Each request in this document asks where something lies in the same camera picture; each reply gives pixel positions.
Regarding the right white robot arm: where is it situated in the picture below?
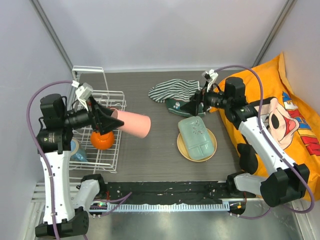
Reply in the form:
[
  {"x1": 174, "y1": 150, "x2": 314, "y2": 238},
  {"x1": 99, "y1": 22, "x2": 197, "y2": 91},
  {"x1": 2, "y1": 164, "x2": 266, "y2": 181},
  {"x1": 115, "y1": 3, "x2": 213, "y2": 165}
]
[{"x1": 181, "y1": 77, "x2": 315, "y2": 207}]

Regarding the pink cup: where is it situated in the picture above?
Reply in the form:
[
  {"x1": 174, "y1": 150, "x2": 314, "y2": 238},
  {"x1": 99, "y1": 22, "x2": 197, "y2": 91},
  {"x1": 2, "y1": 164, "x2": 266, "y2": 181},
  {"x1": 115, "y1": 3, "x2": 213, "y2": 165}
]
[{"x1": 111, "y1": 108, "x2": 151, "y2": 138}]

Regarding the yellow round plate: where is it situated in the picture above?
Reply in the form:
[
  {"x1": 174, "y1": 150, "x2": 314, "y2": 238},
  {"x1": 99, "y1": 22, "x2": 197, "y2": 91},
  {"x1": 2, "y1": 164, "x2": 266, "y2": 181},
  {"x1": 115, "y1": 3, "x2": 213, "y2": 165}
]
[{"x1": 176, "y1": 129, "x2": 218, "y2": 163}]

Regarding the light green divided tray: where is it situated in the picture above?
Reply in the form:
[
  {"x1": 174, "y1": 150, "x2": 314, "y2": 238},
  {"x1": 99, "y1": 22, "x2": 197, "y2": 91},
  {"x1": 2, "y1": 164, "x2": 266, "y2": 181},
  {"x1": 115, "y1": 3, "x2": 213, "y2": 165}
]
[{"x1": 178, "y1": 116, "x2": 215, "y2": 161}]

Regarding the blue patterned bowl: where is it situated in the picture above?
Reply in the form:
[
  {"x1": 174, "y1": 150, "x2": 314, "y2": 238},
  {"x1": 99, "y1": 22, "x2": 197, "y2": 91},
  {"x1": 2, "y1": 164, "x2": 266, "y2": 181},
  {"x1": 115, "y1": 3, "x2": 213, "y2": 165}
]
[{"x1": 70, "y1": 138, "x2": 88, "y2": 163}]

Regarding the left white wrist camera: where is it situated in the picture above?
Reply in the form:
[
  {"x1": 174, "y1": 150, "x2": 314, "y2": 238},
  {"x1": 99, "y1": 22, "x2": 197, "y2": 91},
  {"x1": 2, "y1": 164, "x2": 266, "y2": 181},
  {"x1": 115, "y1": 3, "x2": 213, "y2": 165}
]
[{"x1": 71, "y1": 80, "x2": 94, "y2": 111}]

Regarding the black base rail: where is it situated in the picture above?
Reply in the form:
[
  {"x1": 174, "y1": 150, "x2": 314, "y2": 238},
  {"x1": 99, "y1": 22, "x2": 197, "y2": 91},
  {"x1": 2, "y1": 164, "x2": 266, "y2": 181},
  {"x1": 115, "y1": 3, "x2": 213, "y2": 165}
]
[{"x1": 96, "y1": 181, "x2": 256, "y2": 205}]

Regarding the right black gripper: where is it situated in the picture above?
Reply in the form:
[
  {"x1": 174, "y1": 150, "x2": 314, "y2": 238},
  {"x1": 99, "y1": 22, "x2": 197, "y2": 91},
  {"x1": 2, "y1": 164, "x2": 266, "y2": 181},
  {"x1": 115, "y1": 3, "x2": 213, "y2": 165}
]
[{"x1": 180, "y1": 81, "x2": 231, "y2": 117}]

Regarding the orange bowl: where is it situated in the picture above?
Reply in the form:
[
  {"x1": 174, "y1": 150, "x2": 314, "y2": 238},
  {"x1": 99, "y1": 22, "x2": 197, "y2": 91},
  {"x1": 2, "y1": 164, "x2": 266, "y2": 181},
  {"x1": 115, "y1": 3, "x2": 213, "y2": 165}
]
[{"x1": 90, "y1": 131, "x2": 115, "y2": 150}]

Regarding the orange cartoon cloth bag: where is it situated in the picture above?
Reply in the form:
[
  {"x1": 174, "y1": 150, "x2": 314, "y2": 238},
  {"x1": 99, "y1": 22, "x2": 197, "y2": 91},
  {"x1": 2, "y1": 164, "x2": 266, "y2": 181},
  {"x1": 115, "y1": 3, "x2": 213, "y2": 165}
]
[{"x1": 209, "y1": 51, "x2": 320, "y2": 203}]

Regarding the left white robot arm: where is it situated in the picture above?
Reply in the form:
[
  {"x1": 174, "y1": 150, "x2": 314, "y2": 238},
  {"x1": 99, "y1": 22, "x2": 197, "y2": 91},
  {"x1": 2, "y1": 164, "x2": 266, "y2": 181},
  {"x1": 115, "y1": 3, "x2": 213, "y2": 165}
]
[{"x1": 35, "y1": 93, "x2": 124, "y2": 240}]

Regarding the green striped towel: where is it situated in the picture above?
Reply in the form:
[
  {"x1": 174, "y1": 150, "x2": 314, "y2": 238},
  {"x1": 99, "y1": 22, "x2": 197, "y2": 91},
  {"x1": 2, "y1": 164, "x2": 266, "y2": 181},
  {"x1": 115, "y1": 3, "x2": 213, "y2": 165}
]
[{"x1": 148, "y1": 79, "x2": 200, "y2": 118}]

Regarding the white wire dish rack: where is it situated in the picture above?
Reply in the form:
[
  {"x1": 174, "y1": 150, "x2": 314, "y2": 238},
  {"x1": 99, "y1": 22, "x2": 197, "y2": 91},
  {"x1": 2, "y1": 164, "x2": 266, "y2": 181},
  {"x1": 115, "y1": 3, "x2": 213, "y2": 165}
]
[{"x1": 69, "y1": 65, "x2": 127, "y2": 174}]

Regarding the white slotted cable duct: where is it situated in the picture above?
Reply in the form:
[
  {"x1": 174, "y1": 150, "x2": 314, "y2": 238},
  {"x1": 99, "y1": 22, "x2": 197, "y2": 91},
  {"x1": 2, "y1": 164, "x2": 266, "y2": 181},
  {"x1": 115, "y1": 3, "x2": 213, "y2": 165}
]
[{"x1": 115, "y1": 202, "x2": 230, "y2": 213}]

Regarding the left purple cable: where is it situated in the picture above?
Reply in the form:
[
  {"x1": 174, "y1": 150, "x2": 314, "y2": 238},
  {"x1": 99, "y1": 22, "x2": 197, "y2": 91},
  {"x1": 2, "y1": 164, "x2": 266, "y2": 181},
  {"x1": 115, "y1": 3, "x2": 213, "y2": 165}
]
[{"x1": 26, "y1": 80, "x2": 133, "y2": 240}]

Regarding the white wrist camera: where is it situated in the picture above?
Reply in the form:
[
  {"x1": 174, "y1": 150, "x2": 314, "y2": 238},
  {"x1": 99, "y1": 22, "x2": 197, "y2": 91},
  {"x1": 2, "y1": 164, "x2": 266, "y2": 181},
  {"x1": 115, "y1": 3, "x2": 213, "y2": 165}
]
[
  {"x1": 202, "y1": 69, "x2": 219, "y2": 90},
  {"x1": 71, "y1": 80, "x2": 94, "y2": 111}
]

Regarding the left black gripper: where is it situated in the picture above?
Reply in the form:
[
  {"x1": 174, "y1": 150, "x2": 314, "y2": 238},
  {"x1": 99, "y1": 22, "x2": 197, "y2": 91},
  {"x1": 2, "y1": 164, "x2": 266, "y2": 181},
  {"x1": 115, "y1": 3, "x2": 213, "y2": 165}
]
[{"x1": 61, "y1": 94, "x2": 123, "y2": 134}]

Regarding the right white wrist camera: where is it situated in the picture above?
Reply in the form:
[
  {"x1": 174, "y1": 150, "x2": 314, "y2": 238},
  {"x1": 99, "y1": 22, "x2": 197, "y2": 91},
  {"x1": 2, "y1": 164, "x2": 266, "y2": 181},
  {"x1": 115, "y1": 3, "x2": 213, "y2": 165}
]
[{"x1": 202, "y1": 69, "x2": 219, "y2": 90}]

